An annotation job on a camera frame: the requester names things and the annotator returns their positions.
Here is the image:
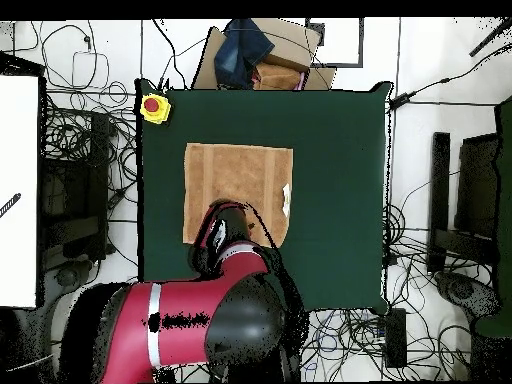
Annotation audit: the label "yellow emergency stop button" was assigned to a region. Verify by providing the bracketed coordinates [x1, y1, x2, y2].
[139, 92, 172, 125]

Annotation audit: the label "brown folded towel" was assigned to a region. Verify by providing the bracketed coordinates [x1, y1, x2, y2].
[252, 61, 307, 91]

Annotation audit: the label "green covered side table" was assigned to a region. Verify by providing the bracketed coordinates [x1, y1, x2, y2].
[473, 95, 512, 339]

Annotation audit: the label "brown cardboard box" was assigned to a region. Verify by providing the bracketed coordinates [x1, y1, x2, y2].
[191, 17, 338, 91]

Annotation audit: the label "white board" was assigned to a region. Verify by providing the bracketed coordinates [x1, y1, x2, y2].
[0, 73, 41, 309]

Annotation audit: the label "black square floor frame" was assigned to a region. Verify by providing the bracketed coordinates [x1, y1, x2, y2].
[305, 17, 365, 68]

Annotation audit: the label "grey stand foot black knob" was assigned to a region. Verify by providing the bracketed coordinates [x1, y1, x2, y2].
[41, 259, 95, 321]
[435, 271, 501, 321]

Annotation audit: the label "black metal stand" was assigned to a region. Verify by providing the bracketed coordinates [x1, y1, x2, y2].
[39, 111, 111, 269]
[426, 131, 501, 275]

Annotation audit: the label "striped black rod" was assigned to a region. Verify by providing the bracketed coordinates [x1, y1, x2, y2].
[0, 192, 22, 219]

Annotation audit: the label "black tripod rod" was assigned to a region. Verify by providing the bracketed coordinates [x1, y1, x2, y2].
[469, 17, 512, 57]

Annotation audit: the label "dark green table cloth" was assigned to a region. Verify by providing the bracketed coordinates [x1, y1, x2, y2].
[134, 78, 394, 314]

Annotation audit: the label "blue denim jeans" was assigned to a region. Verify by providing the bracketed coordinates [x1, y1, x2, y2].
[213, 18, 276, 89]

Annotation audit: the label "black power strip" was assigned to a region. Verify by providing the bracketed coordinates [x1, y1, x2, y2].
[383, 307, 408, 369]

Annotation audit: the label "black cable tangle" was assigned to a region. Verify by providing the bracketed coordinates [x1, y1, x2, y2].
[39, 21, 139, 273]
[299, 199, 497, 381]

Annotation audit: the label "tan terry towel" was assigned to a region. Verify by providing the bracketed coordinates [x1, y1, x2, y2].
[182, 142, 295, 249]

